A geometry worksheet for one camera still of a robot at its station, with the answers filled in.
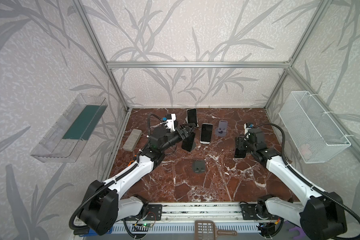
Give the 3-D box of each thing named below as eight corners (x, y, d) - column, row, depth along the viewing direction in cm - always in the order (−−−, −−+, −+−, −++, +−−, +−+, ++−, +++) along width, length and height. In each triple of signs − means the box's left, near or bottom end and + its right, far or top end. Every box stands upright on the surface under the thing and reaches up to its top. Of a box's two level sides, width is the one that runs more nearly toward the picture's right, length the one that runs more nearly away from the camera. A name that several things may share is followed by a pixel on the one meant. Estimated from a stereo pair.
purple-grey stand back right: (215, 136, 106) (217, 127, 98) (214, 129, 110) (216, 120, 102) (225, 136, 106) (228, 127, 98) (224, 129, 110) (227, 120, 102)
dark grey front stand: (193, 174, 89) (194, 170, 84) (193, 162, 93) (193, 158, 89) (204, 174, 89) (205, 170, 84) (204, 162, 93) (204, 158, 89)
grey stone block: (124, 150, 99) (121, 147, 96) (135, 131, 109) (133, 128, 106) (134, 152, 98) (132, 149, 95) (144, 133, 108) (142, 130, 104)
